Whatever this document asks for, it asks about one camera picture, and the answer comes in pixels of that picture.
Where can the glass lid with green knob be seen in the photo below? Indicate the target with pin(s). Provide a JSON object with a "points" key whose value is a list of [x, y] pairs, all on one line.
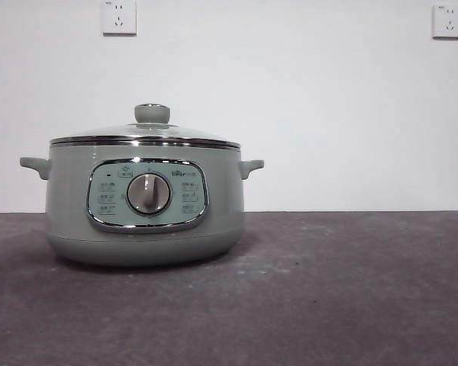
{"points": [[152, 114]]}

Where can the sage green electric cooking pot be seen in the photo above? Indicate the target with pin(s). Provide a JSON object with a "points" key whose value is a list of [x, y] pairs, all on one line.
{"points": [[68, 213]]}

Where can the white wall socket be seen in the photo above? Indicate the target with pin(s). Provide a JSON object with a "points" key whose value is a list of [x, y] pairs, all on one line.
{"points": [[119, 19], [449, 23]]}

